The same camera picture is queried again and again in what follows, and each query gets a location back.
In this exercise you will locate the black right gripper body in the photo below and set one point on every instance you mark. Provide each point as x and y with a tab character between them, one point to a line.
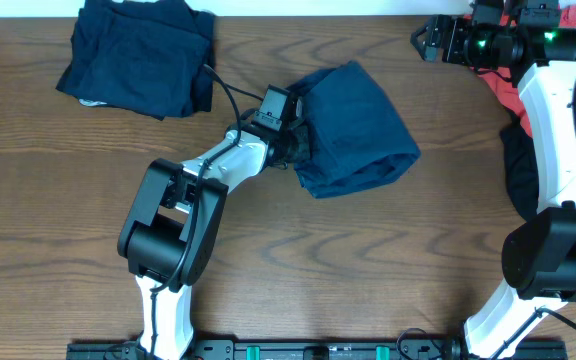
458	51

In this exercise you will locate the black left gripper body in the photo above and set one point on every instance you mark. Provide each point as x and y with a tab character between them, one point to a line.
297	146

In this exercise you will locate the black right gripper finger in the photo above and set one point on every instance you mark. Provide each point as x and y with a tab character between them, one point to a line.
432	30
427	51

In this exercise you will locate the blue denim shorts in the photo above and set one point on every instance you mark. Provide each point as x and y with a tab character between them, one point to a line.
358	140

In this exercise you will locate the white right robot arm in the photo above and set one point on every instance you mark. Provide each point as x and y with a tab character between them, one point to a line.
539	257

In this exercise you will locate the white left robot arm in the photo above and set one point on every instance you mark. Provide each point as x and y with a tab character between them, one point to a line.
171	228

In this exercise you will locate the red printed t-shirt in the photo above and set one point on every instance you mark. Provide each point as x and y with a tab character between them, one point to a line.
540	160

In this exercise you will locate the black garment under red shirt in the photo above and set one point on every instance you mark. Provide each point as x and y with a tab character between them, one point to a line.
521	175

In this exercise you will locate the folded navy garment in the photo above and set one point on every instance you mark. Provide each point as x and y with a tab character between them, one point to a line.
147	57

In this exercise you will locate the folded black garment with print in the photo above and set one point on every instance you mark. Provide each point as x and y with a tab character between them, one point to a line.
62	87

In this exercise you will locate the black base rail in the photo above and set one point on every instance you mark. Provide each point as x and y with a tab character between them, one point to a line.
412	346

